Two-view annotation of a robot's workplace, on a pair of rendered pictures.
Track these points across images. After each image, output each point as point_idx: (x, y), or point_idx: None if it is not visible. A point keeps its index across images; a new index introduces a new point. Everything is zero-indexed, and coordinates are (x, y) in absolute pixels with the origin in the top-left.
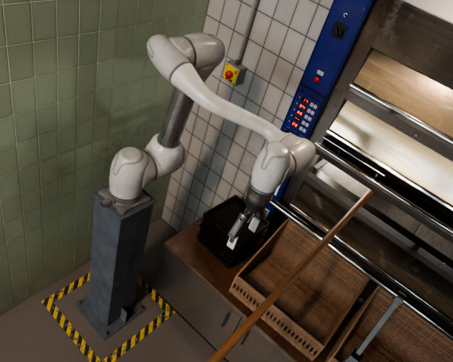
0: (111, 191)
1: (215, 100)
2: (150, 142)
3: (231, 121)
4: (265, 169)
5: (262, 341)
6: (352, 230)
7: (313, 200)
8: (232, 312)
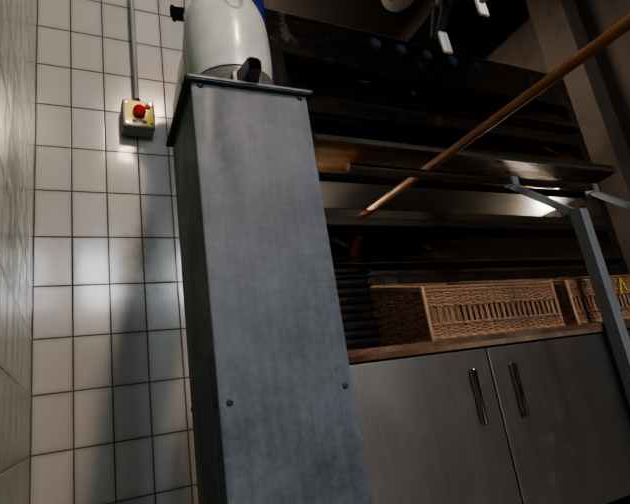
0: (238, 57)
1: None
2: None
3: None
4: None
5: (531, 359)
6: (392, 246)
7: (335, 244)
8: (472, 362)
